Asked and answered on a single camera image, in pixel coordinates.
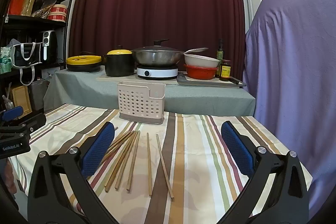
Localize grey cutting board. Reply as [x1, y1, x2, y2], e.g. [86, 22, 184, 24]
[176, 72, 247, 87]

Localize yellow plastic container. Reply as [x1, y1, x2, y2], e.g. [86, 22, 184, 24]
[21, 0, 39, 17]

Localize purple cloth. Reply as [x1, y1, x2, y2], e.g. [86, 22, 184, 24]
[243, 0, 336, 214]

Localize black air fryer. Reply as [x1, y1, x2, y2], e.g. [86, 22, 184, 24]
[39, 30, 57, 63]

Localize maroon curtain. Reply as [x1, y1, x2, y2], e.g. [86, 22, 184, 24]
[69, 0, 246, 80]

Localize black shelf rack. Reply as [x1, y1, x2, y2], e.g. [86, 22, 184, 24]
[0, 0, 74, 119]

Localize metal ladle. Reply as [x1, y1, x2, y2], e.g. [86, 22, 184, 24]
[183, 47, 209, 55]

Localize clear plastic bag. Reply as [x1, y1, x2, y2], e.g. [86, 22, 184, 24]
[2, 94, 15, 110]

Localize steel wok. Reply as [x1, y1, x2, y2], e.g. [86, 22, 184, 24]
[131, 50, 185, 68]

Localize black pan yellow lid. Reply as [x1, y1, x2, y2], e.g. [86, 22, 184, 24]
[66, 51, 102, 73]

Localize red striped round box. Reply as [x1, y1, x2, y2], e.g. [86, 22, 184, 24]
[48, 4, 68, 23]

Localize dark kitchenware bundle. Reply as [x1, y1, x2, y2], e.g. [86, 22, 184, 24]
[33, 0, 58, 18]

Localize white induction cooker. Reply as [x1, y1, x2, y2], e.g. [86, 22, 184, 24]
[136, 64, 179, 80]

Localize sauce jar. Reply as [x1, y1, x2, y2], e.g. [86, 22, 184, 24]
[219, 60, 231, 82]

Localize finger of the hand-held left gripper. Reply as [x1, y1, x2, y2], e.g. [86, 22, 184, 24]
[16, 112, 47, 138]
[0, 106, 25, 122]

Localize striped tablecloth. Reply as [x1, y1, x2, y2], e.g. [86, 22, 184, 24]
[8, 103, 313, 224]

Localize olive oil bottle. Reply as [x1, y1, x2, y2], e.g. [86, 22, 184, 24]
[216, 39, 227, 68]

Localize grey-green tablecloth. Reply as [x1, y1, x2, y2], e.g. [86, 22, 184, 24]
[43, 68, 256, 117]

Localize black tote bag white handles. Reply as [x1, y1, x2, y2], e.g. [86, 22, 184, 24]
[10, 42, 44, 85]

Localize wooden board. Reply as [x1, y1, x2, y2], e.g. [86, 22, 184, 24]
[12, 85, 33, 115]

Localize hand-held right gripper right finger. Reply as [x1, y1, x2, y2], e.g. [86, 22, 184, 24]
[221, 121, 310, 224]

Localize green packet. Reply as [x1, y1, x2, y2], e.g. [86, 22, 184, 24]
[0, 46, 13, 75]

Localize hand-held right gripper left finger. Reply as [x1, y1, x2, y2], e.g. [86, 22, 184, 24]
[28, 121, 116, 224]

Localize beige bowl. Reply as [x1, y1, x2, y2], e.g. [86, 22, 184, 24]
[183, 53, 219, 68]

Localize beige perforated utensil holder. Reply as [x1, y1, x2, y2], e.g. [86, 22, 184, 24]
[117, 81, 166, 125]

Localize grey bin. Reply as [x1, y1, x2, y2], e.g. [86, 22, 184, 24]
[28, 80, 50, 111]

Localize red colander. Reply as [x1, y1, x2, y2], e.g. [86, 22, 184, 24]
[183, 64, 219, 80]

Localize black pot yellow lid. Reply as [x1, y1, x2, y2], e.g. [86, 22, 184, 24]
[103, 46, 135, 77]

